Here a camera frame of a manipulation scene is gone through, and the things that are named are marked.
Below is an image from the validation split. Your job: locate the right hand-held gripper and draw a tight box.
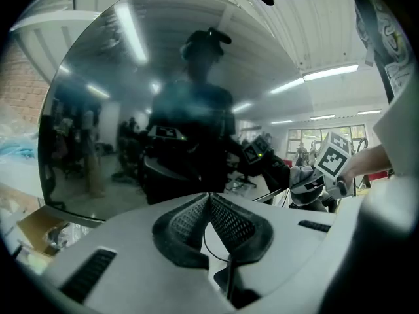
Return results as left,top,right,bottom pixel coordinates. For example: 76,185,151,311
290,131,356,205

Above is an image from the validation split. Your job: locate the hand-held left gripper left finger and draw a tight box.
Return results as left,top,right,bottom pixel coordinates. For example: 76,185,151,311
42,193,236,314

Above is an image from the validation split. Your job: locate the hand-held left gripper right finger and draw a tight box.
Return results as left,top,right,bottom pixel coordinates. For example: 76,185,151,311
209,193,338,314

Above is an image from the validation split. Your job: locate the grey and purple cloth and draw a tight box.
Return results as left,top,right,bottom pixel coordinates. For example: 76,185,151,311
289,165,317,186

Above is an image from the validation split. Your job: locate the person's right forearm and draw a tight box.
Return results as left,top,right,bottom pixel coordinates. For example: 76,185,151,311
343,144,393,184

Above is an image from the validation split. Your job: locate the large window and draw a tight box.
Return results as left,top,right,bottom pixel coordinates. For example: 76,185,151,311
287,124,367,163

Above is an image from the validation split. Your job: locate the cardboard box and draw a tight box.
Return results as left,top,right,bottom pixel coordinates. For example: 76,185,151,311
18,206,71,256

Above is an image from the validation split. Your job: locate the long ceiling light tube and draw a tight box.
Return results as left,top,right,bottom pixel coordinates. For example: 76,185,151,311
302,63,360,82

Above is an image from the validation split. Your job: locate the bag of small blue items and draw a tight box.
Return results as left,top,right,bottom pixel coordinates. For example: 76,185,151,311
0,139,39,163

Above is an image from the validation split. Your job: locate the person's black patterned shirt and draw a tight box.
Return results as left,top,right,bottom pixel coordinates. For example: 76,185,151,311
352,0,419,104

